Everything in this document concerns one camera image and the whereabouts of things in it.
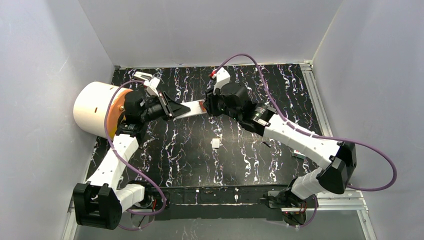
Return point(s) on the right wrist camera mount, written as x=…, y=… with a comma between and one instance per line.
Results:
x=221, y=77

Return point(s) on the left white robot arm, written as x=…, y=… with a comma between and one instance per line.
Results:
x=99, y=202

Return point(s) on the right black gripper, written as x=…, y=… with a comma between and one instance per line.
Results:
x=208, y=105

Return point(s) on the small white clip object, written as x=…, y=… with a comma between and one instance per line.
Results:
x=142, y=76

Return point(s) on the small white cover piece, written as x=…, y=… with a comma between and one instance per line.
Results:
x=216, y=143

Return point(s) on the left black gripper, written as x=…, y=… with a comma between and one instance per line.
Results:
x=166, y=107

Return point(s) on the white slim remote control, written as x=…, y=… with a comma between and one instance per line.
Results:
x=196, y=108

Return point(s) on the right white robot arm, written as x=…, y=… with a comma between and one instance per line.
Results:
x=336, y=160

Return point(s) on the aluminium frame rail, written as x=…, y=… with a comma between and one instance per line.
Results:
x=337, y=217

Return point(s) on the white drum orange lid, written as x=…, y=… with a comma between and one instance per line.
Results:
x=91, y=108

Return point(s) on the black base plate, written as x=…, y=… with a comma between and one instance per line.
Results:
x=233, y=202

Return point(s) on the white remote red label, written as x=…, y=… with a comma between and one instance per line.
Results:
x=298, y=154

